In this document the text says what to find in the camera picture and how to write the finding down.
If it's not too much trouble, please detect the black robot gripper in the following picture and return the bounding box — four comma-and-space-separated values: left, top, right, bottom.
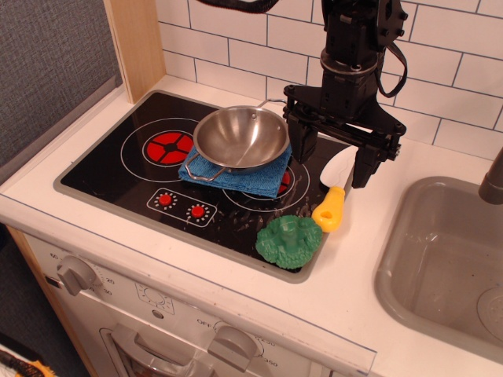
284, 70, 406, 189

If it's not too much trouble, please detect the stainless steel bowl with handles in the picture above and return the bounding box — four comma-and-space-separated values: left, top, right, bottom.
185, 101, 290, 181

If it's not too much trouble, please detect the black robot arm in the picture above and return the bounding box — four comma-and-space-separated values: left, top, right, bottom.
284, 1, 408, 189

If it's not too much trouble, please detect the black toy cooktop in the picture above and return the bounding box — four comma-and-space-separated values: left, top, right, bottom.
54, 92, 343, 283

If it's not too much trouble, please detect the blue microfiber cloth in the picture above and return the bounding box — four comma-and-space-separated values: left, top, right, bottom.
178, 145, 292, 199

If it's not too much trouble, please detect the green plastic toy broccoli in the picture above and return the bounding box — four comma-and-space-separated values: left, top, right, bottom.
255, 215, 323, 269

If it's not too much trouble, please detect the grey plastic sink basin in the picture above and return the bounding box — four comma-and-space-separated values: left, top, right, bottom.
375, 177, 502, 363

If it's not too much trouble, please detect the grey toy faucet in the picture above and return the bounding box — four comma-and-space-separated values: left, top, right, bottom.
478, 149, 503, 205

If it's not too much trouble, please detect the grey oven temperature knob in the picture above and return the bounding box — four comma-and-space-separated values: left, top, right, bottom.
207, 326, 258, 372

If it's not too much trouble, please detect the white toy oven front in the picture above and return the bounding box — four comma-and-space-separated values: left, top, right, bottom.
26, 236, 375, 376

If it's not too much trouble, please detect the grey timer knob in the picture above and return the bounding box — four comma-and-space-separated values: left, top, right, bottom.
57, 255, 97, 296

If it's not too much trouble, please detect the orange fuzzy object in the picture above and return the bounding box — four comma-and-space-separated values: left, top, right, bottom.
1, 347, 56, 377

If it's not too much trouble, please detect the yellow handled toy knife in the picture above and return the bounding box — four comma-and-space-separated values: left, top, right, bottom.
311, 146, 358, 233

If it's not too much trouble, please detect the grey oven door handle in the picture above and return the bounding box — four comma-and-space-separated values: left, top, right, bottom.
101, 324, 217, 376

